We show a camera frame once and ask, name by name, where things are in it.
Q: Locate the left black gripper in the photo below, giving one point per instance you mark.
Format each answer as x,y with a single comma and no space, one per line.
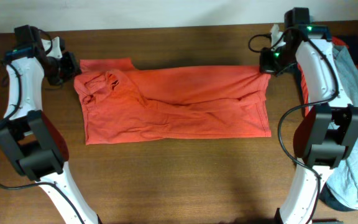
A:
73,69

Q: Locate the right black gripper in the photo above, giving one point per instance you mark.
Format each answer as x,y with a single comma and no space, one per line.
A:
265,65

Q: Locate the orange red printed t-shirt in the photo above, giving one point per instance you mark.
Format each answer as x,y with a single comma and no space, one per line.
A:
121,103

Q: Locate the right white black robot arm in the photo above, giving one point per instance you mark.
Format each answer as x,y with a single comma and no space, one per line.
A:
292,38

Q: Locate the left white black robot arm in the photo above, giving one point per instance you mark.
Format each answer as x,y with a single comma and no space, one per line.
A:
31,143

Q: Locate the light grey shirt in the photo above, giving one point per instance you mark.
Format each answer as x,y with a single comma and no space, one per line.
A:
326,142

